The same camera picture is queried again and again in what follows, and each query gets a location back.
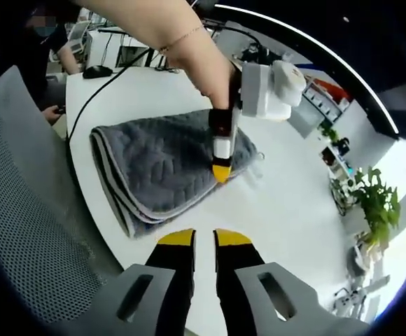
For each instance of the black computer mouse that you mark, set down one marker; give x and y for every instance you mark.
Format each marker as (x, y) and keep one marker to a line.
(97, 71)

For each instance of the grey towel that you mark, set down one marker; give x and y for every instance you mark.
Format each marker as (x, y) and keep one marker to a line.
(161, 164)

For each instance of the grey mesh office chair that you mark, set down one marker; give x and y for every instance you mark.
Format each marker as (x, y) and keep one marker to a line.
(24, 196)

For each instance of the person's left hand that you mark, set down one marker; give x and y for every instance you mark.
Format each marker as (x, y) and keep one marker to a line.
(211, 73)

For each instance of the large potted green plant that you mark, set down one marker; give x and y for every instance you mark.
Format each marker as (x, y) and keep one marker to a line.
(378, 203)

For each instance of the long ceiling light strip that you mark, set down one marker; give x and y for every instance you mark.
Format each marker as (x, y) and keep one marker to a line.
(329, 45)

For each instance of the small potted green plant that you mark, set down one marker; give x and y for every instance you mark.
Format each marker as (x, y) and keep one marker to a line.
(329, 132)

